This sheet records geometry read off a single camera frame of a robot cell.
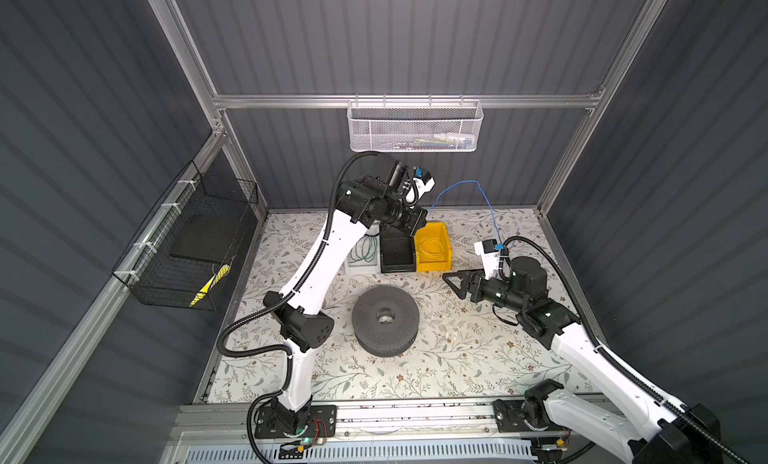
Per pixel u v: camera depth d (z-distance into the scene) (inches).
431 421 29.7
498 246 26.3
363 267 40.2
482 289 26.1
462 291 26.3
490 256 26.3
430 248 42.1
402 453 30.3
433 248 42.2
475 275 25.8
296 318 18.7
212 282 27.2
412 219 24.8
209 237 31.6
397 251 40.3
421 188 25.3
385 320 35.9
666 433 15.6
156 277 26.2
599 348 19.2
